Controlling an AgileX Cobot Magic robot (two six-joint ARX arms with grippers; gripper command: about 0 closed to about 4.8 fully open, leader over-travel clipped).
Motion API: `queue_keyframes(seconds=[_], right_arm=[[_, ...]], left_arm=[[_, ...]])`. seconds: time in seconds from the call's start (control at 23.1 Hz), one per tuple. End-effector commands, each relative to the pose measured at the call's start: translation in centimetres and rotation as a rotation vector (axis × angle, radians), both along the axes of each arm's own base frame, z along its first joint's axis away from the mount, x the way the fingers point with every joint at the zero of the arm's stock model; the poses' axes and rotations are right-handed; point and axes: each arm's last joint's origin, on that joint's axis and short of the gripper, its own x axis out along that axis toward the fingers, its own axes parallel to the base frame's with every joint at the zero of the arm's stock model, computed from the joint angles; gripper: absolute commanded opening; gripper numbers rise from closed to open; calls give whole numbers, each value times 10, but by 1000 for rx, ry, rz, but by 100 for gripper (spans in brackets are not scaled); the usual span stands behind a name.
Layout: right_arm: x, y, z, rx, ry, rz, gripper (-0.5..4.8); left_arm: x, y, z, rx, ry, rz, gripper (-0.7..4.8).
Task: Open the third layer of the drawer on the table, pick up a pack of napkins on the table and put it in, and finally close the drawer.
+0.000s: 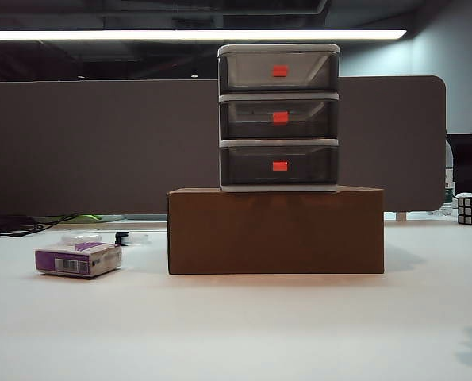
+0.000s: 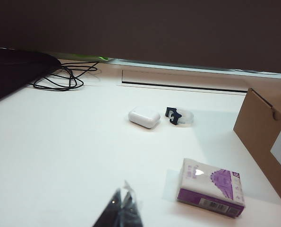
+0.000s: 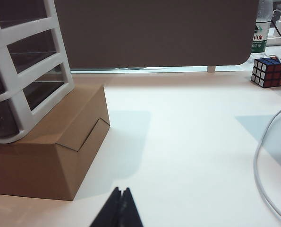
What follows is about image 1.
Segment brown cardboard box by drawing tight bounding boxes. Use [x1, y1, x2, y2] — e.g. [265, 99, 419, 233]
[167, 186, 386, 275]

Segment white ceiling light strip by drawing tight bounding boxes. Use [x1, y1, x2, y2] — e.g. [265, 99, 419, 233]
[0, 29, 408, 41]

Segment grey desk partition panel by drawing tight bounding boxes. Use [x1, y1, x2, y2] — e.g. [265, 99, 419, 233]
[0, 75, 447, 217]

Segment white plastic drawer cabinet frame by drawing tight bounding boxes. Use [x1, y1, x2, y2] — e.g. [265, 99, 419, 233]
[217, 43, 341, 194]

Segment black table cables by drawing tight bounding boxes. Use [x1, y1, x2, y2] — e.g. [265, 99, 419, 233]
[0, 213, 80, 238]

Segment purple white napkin pack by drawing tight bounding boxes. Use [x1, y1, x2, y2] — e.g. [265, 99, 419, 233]
[34, 241, 123, 279]

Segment translucent grey drawer red handle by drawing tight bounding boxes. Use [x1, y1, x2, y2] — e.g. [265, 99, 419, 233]
[219, 98, 339, 139]
[219, 145, 339, 187]
[219, 53, 339, 93]

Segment small white earbud case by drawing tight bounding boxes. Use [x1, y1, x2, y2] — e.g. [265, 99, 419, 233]
[60, 233, 102, 244]

